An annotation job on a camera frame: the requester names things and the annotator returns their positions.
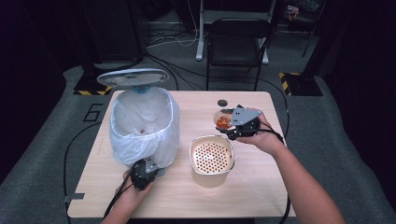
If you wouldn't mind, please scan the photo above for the clear plastic cup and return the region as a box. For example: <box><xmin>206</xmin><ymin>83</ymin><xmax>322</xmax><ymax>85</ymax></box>
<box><xmin>213</xmin><ymin>107</ymin><xmax>238</xmax><ymax>132</ymax></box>

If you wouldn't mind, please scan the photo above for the bundle of floor cables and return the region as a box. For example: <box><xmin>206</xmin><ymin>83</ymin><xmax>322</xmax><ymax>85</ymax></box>
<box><xmin>146</xmin><ymin>27</ymin><xmax>200</xmax><ymax>49</ymax></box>

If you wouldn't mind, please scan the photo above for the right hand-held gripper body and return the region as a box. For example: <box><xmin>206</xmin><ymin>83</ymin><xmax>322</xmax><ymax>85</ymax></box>
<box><xmin>225</xmin><ymin>105</ymin><xmax>263</xmax><ymax>141</ymax></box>

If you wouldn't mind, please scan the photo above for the person's right hand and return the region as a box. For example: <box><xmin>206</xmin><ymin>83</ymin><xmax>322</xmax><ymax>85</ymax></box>
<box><xmin>236</xmin><ymin>107</ymin><xmax>286</xmax><ymax>156</ymax></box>

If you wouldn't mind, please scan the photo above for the white plastic trash bag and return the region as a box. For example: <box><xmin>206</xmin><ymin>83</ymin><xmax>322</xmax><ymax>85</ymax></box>
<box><xmin>108</xmin><ymin>87</ymin><xmax>181</xmax><ymax>169</ymax></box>

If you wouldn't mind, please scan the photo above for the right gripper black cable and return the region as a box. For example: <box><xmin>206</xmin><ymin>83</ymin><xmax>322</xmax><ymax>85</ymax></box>
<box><xmin>257</xmin><ymin>120</ymin><xmax>292</xmax><ymax>224</ymax></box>

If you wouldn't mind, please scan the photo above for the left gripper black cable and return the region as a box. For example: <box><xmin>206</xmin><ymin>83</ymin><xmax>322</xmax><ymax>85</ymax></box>
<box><xmin>103</xmin><ymin>163</ymin><xmax>138</xmax><ymax>218</ymax></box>

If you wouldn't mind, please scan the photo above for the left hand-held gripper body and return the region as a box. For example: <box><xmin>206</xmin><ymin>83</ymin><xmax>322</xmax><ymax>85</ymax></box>
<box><xmin>130</xmin><ymin>156</ymin><xmax>161</xmax><ymax>191</ymax></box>

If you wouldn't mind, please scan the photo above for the white metal desk frame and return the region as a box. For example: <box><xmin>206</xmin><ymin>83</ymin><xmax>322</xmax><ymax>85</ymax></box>
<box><xmin>195</xmin><ymin>0</ymin><xmax>278</xmax><ymax>65</ymax></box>

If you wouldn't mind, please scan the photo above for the black equipment cabinet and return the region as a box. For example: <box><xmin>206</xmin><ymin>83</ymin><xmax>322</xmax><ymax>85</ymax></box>
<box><xmin>78</xmin><ymin>0</ymin><xmax>148</xmax><ymax>63</ymax></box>

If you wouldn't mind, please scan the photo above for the beige container with strainer insert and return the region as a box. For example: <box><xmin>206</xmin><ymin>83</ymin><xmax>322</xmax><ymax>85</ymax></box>
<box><xmin>189</xmin><ymin>134</ymin><xmax>235</xmax><ymax>189</ymax></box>

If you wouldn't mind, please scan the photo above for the black metal stand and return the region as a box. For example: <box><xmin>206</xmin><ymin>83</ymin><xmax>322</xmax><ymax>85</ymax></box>
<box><xmin>301</xmin><ymin>0</ymin><xmax>328</xmax><ymax>59</ymax></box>

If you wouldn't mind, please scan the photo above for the blue-grey pedal trash can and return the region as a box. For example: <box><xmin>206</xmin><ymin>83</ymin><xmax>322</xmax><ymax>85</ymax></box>
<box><xmin>96</xmin><ymin>68</ymin><xmax>181</xmax><ymax>178</ymax></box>

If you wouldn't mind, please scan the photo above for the grey tape piece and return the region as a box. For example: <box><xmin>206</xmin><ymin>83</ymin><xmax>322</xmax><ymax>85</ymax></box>
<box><xmin>63</xmin><ymin>192</ymin><xmax>86</xmax><ymax>203</ymax></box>

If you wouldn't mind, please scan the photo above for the black folding chair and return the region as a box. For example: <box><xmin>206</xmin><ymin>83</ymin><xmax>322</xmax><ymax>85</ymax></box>
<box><xmin>205</xmin><ymin>18</ymin><xmax>276</xmax><ymax>91</ymax></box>

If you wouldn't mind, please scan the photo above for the hazard-striped black stand base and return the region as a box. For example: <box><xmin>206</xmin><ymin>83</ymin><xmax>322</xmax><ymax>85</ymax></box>
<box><xmin>278</xmin><ymin>72</ymin><xmax>323</xmax><ymax>97</ymax></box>
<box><xmin>73</xmin><ymin>71</ymin><xmax>120</xmax><ymax>96</ymax></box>

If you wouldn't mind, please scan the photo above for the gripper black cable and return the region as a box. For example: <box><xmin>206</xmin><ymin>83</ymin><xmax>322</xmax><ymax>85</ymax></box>
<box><xmin>103</xmin><ymin>163</ymin><xmax>138</xmax><ymax>218</ymax></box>
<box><xmin>257</xmin><ymin>120</ymin><xmax>292</xmax><ymax>224</ymax></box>

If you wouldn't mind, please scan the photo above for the long black floor cable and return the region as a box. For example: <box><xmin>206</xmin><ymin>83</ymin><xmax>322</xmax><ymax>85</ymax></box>
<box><xmin>63</xmin><ymin>120</ymin><xmax>104</xmax><ymax>224</ymax></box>

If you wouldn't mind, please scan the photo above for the person's left hand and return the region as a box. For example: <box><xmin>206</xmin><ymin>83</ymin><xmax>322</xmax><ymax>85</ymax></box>
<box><xmin>115</xmin><ymin>170</ymin><xmax>154</xmax><ymax>213</ymax></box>

